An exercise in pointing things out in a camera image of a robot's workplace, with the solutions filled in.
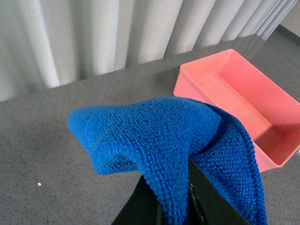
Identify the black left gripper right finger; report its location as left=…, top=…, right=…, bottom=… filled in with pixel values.
left=188, top=158, right=250, bottom=225

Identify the blue microfiber cloth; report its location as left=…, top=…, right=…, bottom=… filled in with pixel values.
left=67, top=97, right=267, bottom=225

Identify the white pleated curtain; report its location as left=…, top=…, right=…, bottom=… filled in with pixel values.
left=0, top=0, right=295, bottom=101

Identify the pink plastic bin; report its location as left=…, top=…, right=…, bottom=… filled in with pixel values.
left=173, top=49, right=300, bottom=172

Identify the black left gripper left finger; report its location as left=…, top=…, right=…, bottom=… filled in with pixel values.
left=112, top=176, right=162, bottom=225

